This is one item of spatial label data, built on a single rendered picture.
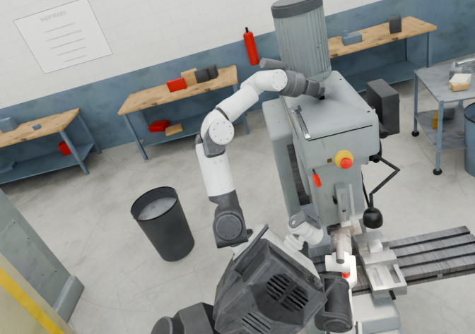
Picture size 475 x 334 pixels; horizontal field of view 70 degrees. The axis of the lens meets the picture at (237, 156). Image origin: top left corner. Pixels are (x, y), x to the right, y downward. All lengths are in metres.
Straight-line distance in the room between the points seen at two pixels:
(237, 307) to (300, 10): 1.03
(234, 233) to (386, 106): 0.96
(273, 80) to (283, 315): 0.69
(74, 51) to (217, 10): 2.30
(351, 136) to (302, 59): 0.42
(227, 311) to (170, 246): 2.43
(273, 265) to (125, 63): 5.15
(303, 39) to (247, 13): 4.08
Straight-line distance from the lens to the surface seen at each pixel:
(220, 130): 1.01
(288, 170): 1.90
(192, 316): 1.19
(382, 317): 1.90
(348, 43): 5.15
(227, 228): 1.01
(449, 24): 6.44
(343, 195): 1.42
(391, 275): 1.84
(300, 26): 1.38
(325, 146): 1.15
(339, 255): 1.49
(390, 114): 1.69
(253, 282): 0.97
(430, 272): 1.97
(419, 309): 2.91
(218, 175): 1.02
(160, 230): 3.28
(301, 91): 1.20
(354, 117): 1.15
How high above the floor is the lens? 2.45
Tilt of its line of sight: 31 degrees down
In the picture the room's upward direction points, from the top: 18 degrees counter-clockwise
